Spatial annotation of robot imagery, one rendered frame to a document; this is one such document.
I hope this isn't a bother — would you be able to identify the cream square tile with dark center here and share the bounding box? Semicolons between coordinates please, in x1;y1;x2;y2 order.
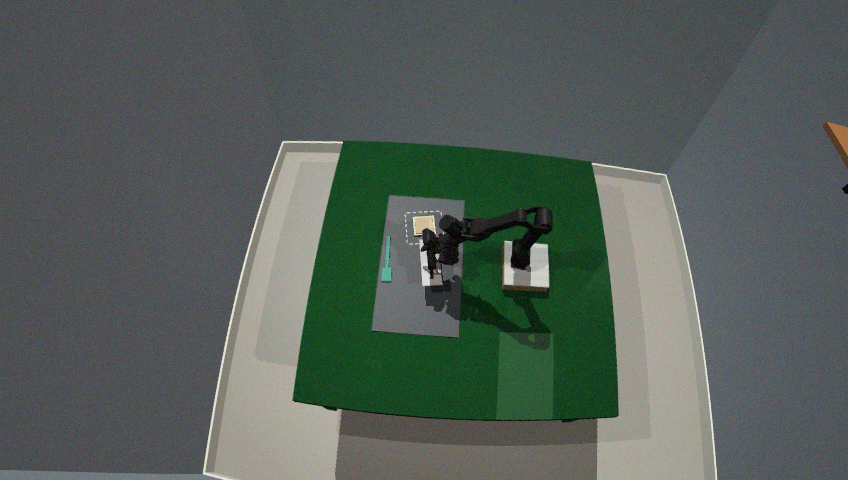
413;216;436;236

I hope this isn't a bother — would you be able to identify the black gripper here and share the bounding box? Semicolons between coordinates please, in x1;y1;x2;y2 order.
421;228;459;257

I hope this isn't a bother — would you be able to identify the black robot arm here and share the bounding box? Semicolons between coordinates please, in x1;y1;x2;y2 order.
438;205;552;270

